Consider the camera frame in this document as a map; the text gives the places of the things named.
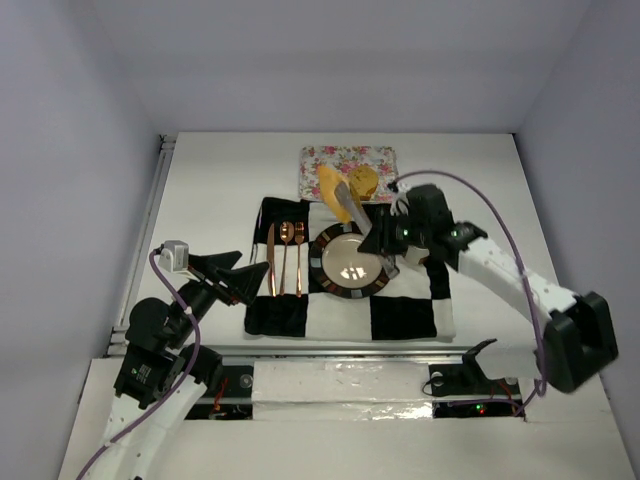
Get copper knife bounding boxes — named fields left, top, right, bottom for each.
left=267, top=223, right=277, bottom=297

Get aluminium rail frame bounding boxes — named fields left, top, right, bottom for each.
left=117, top=132, right=555, bottom=379

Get black white checkered cloth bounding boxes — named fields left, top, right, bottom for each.
left=244, top=197, right=455, bottom=342

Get metal cup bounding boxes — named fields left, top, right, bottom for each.
left=403, top=246, right=430, bottom=265

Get brown round bread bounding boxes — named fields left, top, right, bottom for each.
left=348, top=165, right=379, bottom=201

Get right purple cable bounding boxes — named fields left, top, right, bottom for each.
left=392, top=169, right=549, bottom=416

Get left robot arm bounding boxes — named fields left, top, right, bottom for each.
left=77, top=241, right=269, bottom=479

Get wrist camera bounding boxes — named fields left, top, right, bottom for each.
left=387, top=182, right=409, bottom=216
left=157, top=240, right=189, bottom=273

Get copper fork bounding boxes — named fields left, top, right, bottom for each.
left=294, top=221, right=304, bottom=298

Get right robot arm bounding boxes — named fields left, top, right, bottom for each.
left=350, top=184, right=619, bottom=393

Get yellow oval bread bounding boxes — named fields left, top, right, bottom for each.
left=317, top=165, right=352, bottom=224

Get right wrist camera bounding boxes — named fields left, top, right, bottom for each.
left=387, top=182, right=409, bottom=216

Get copper spoon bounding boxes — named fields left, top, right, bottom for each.
left=278, top=221, right=295, bottom=296

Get floral rectangular tray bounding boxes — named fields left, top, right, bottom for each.
left=298, top=145, right=398, bottom=203

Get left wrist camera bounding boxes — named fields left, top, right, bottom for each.
left=157, top=240, right=189, bottom=273

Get silver metal tongs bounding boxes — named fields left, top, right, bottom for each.
left=334, top=182, right=399, bottom=280

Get dark rimmed round plate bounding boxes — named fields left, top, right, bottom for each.
left=308, top=222, right=390, bottom=300

